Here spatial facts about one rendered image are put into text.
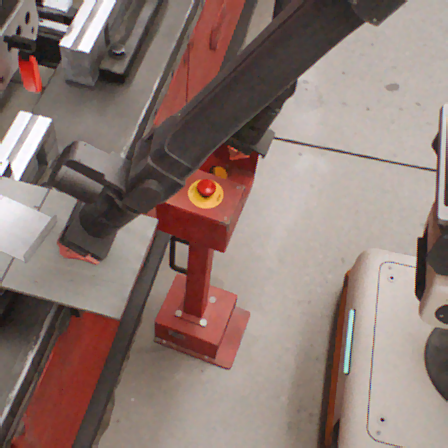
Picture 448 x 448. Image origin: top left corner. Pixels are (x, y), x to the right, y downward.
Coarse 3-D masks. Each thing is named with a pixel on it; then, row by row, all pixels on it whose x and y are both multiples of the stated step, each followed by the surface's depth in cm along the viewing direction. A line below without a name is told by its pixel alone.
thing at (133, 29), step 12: (132, 0) 146; (144, 0) 146; (156, 0) 146; (132, 12) 144; (144, 12) 144; (156, 12) 147; (120, 24) 142; (132, 24) 142; (144, 24) 142; (120, 36) 140; (132, 36) 140; (144, 36) 143; (108, 48) 137; (132, 48) 138; (108, 60) 136; (120, 60) 136; (132, 60) 138; (108, 72) 135; (120, 72) 134
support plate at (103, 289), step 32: (0, 192) 106; (32, 192) 106; (64, 224) 103; (128, 224) 104; (0, 256) 100; (32, 256) 100; (128, 256) 101; (32, 288) 97; (64, 288) 98; (96, 288) 98; (128, 288) 98
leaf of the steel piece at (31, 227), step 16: (0, 208) 104; (16, 208) 104; (0, 224) 102; (16, 224) 102; (32, 224) 103; (48, 224) 101; (0, 240) 101; (16, 240) 101; (32, 240) 101; (16, 256) 100
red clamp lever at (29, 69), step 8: (8, 40) 90; (16, 40) 89; (24, 40) 89; (32, 40) 89; (16, 48) 90; (24, 48) 89; (32, 48) 90; (24, 56) 91; (32, 56) 92; (24, 64) 92; (32, 64) 92; (24, 72) 93; (32, 72) 93; (24, 80) 95; (32, 80) 94; (40, 80) 96; (32, 88) 96; (40, 88) 97
